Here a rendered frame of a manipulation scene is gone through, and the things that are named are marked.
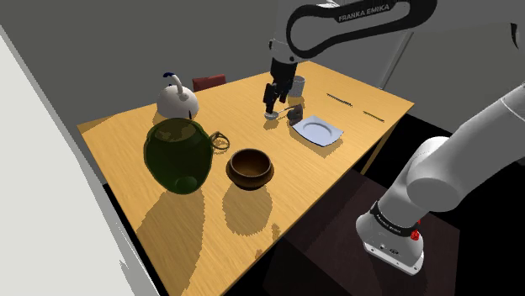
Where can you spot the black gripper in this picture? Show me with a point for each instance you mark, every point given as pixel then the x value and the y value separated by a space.
pixel 283 71

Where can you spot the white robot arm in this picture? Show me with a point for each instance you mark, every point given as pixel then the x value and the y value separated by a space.
pixel 451 139

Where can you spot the silver spoon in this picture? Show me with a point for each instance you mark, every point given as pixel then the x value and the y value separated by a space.
pixel 283 110

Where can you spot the grey cup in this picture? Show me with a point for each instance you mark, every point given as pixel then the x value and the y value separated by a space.
pixel 297 87

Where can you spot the dark grey small figure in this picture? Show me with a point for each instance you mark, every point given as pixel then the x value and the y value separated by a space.
pixel 295 114

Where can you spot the white square plate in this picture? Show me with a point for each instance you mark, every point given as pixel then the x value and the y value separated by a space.
pixel 318 131

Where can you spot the thin black knife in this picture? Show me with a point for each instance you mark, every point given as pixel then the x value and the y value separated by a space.
pixel 339 100
pixel 373 116

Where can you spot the red chair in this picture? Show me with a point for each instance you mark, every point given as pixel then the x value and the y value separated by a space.
pixel 209 82

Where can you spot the brown wooden bowl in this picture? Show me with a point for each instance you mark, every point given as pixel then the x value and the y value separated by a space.
pixel 250 170

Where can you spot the wooden table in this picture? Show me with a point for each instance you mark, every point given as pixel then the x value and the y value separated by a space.
pixel 311 172

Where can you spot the dark green round glass pot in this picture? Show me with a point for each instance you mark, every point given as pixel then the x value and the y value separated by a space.
pixel 176 158

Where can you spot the dark robot stand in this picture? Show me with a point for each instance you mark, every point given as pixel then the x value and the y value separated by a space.
pixel 328 229

